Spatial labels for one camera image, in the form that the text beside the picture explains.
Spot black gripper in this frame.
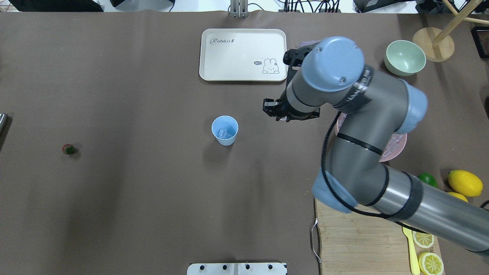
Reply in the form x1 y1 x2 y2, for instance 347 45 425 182
262 46 320 122

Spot clear ice cube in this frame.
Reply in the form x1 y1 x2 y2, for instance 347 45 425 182
218 128 234 139

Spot red strawberry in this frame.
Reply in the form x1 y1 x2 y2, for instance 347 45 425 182
62 143 76 155

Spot steel muddler black tip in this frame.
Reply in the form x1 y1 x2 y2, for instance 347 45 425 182
0 113 9 135

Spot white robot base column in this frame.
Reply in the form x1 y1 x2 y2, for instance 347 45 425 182
186 262 288 275

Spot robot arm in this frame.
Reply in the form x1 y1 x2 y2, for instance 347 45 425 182
262 36 489 256

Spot blue plastic cup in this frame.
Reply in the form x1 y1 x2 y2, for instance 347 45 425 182
211 115 239 146

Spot pink bowl of ice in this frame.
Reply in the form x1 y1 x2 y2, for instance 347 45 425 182
335 113 408 163

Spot wooden cup stand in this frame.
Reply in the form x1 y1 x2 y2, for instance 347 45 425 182
412 0 488 62

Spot cream rabbit tray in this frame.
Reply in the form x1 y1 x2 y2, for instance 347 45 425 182
199 28 288 82

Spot mint green bowl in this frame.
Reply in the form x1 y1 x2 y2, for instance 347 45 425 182
384 40 426 76

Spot wooden cutting board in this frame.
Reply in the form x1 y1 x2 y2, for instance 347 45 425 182
311 199 446 275

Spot green lime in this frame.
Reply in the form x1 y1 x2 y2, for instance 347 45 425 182
417 172 438 188

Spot yellow plastic knife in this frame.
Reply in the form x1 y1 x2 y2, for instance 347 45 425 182
402 227 421 275

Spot lemon slice upper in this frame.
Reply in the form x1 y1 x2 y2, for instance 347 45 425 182
412 231 435 249

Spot lemon slice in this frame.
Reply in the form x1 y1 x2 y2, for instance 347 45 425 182
418 252 445 275
412 231 435 249

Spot yellow lemon near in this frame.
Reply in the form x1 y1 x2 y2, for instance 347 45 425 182
447 170 483 197

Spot yellow lemon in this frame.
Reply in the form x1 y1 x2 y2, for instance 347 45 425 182
447 192 468 202
447 170 483 197

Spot yellow lemon far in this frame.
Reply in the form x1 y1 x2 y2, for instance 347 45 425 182
447 192 468 202

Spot lemon slice lower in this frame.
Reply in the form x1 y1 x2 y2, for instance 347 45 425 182
418 252 445 275

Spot aluminium frame post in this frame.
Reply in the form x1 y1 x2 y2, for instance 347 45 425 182
229 0 249 18

